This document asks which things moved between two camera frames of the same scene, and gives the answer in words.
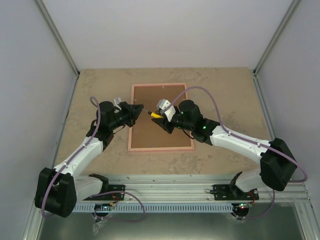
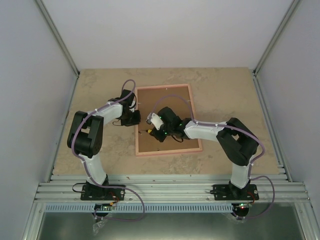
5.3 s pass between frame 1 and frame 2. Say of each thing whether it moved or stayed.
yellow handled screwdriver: moved
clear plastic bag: stayed
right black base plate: stayed
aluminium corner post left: stayed
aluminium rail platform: stayed
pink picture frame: moved
